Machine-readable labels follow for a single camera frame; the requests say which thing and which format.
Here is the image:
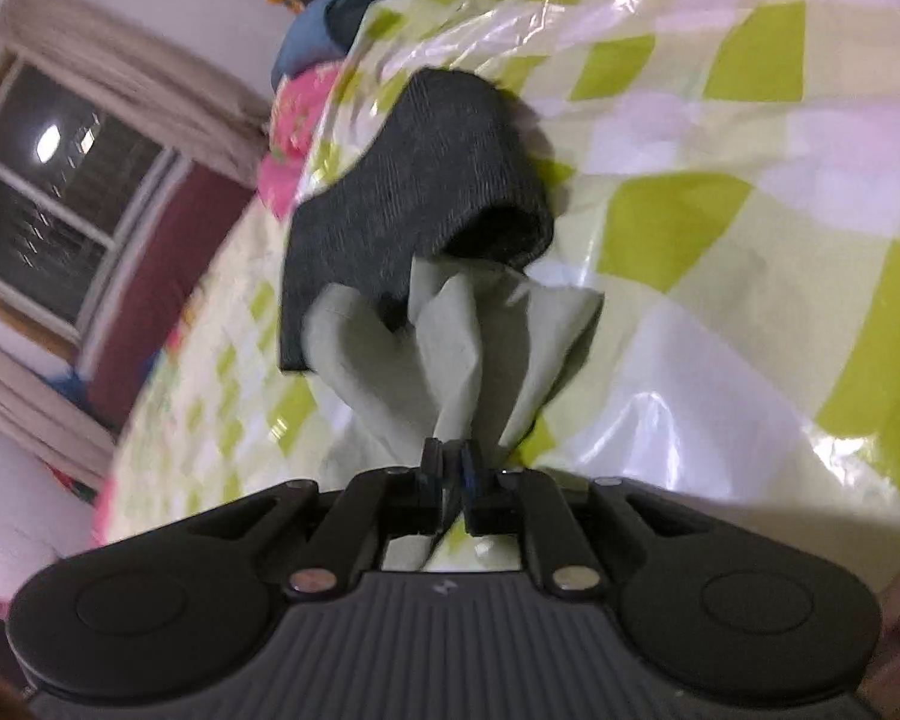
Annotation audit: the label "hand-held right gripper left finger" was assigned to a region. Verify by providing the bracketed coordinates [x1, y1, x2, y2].
[186, 439, 451, 601]

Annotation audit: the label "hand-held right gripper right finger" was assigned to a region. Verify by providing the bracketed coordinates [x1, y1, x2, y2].
[459, 441, 712, 596]

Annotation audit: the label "grey-green pants with dark waistband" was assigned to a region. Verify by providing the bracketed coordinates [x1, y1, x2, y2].
[277, 67, 605, 572]

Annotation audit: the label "green white checked plastic sheet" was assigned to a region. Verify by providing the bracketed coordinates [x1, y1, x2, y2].
[94, 0, 900, 601]

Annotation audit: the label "pink cartoon printed blanket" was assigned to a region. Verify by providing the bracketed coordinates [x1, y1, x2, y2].
[259, 60, 347, 223]

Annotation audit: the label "blue cloth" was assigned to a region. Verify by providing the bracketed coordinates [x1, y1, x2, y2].
[45, 370, 92, 407]

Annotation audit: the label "white cloth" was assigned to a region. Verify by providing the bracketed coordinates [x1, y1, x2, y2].
[0, 427, 100, 620]

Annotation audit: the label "beige curtain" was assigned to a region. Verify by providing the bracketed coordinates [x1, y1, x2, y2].
[0, 0, 272, 190]
[0, 330, 121, 482]

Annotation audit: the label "large blue pillow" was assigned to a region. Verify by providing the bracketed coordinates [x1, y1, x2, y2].
[270, 0, 451, 85]

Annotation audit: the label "barred window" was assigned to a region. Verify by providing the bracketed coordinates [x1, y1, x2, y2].
[0, 45, 179, 340]

